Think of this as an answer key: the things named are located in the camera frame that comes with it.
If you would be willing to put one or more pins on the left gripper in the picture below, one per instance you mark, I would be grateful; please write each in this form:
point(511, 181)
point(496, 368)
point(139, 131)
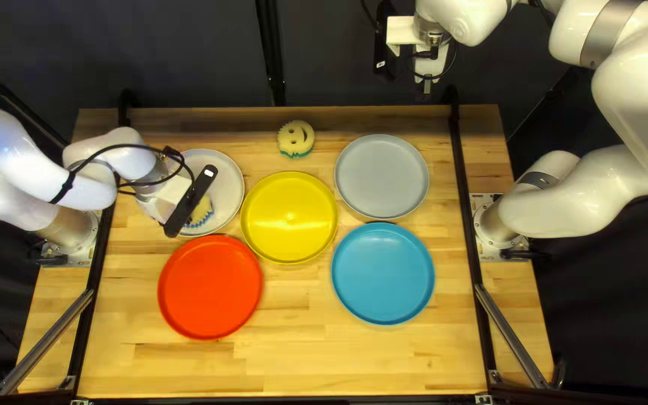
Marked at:
point(163, 201)

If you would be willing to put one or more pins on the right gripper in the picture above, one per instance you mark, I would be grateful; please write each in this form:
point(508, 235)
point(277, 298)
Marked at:
point(426, 63)

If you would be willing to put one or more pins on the yellow smiling face sponge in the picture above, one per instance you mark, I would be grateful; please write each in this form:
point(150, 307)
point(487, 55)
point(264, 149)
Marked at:
point(296, 138)
point(205, 209)

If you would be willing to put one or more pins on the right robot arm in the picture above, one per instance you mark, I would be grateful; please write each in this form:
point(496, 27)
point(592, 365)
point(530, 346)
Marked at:
point(633, 101)

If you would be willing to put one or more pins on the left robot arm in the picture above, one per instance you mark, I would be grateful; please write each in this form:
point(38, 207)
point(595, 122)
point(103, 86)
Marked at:
point(14, 163)

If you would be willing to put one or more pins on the grey round plate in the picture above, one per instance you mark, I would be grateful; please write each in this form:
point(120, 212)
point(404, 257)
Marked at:
point(381, 177)
point(225, 180)

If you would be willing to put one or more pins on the orange round plate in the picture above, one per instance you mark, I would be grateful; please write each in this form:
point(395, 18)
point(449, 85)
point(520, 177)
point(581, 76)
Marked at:
point(210, 287)

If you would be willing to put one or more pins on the yellow round plate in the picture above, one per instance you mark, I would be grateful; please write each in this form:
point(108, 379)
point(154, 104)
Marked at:
point(289, 218)

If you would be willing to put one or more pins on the teal round plate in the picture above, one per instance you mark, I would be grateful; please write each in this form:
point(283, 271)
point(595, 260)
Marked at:
point(383, 274)

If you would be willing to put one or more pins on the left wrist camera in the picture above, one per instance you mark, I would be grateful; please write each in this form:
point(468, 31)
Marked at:
point(192, 198)

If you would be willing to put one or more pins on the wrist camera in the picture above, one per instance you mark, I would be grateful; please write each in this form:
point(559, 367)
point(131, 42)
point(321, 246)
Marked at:
point(192, 198)
point(383, 39)

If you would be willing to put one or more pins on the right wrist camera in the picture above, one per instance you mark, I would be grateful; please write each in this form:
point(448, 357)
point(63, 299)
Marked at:
point(383, 39)

